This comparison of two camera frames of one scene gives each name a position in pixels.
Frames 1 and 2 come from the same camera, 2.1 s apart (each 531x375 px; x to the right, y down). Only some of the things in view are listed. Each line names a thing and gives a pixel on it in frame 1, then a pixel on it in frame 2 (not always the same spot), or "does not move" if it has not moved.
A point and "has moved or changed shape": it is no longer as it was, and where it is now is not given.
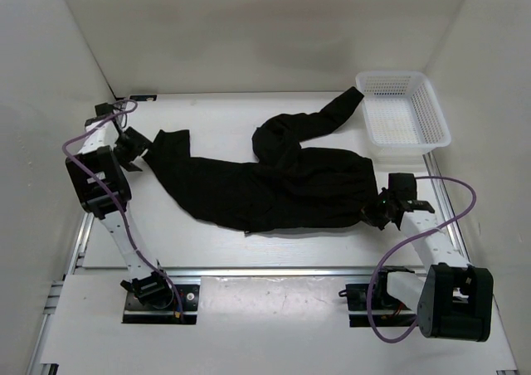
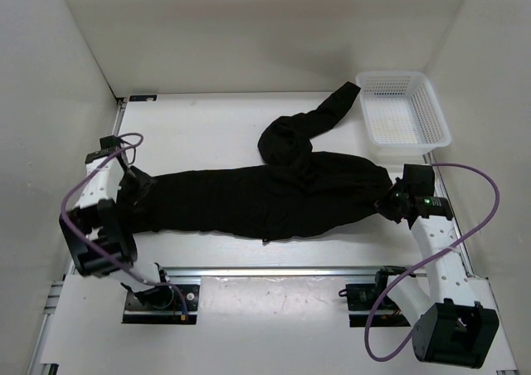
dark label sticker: [143, 98] does not move
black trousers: [286, 187] has moved or changed shape
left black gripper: [141, 144] -> [131, 200]
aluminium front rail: [229, 272] does not move
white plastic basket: [401, 114] does not move
